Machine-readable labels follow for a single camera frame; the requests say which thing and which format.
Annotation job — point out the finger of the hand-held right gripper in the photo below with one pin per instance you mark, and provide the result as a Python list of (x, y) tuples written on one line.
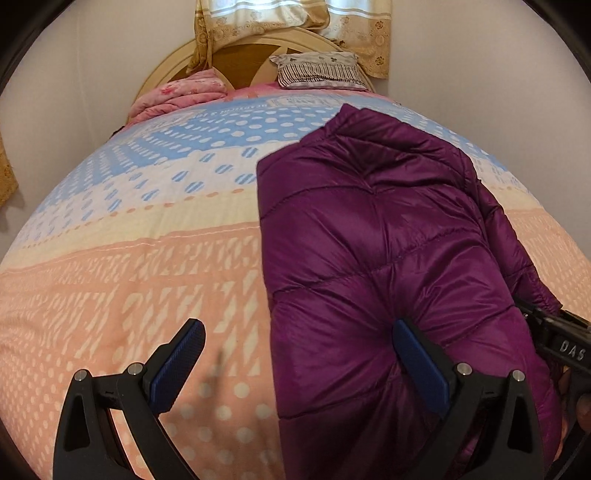
[(535, 311)]

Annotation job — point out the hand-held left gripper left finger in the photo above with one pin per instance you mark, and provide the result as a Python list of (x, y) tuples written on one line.
[(178, 369)]

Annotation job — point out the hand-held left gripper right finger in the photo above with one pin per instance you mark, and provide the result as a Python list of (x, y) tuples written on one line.
[(420, 369)]

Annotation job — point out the purple puffer jacket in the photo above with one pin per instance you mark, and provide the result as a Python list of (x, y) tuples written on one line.
[(369, 230)]

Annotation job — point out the person's right hand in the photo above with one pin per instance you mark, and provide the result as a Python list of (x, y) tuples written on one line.
[(584, 413)]

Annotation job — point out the polka dot bed blanket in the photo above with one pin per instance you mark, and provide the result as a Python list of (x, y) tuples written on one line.
[(138, 258)]

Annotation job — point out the yellow side curtain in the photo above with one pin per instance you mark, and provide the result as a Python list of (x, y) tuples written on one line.
[(5, 180)]

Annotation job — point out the pink folded quilt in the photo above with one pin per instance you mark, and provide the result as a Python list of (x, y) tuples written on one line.
[(180, 90)]

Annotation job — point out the cream wooden headboard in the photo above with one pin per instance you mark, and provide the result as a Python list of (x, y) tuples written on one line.
[(240, 64)]

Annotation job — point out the striped pillow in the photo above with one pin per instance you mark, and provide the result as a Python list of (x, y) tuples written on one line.
[(318, 71)]

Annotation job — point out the beige floral window curtain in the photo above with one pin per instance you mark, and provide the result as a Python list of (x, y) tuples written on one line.
[(360, 41)]

